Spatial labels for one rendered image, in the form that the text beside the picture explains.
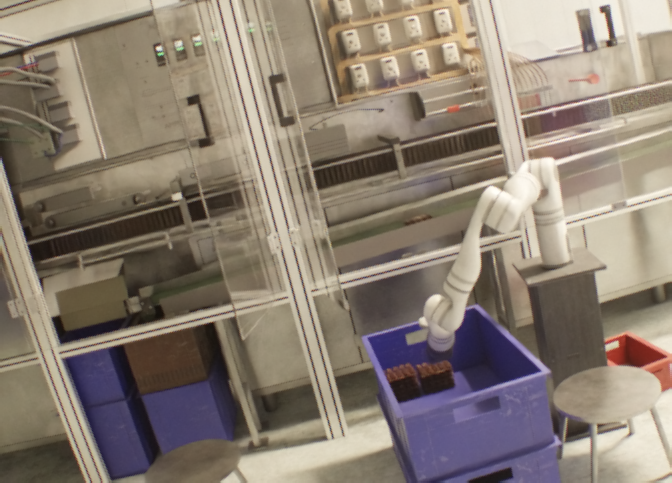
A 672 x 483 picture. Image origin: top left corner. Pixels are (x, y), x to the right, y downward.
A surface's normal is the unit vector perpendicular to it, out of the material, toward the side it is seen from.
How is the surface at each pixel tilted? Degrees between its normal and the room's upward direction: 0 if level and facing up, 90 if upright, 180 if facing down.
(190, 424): 90
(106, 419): 90
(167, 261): 90
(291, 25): 90
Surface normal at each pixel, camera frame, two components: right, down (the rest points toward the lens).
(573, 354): -0.06, 0.20
